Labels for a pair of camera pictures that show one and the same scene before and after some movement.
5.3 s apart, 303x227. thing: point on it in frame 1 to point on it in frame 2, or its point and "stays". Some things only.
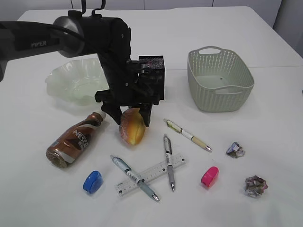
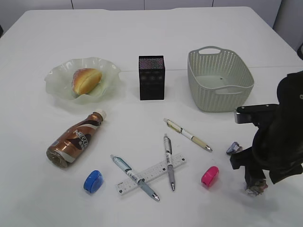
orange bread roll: (132, 126) to (84, 79)
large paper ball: (255, 186) stays
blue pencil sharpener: (93, 181) stays
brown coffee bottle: (66, 149) stays
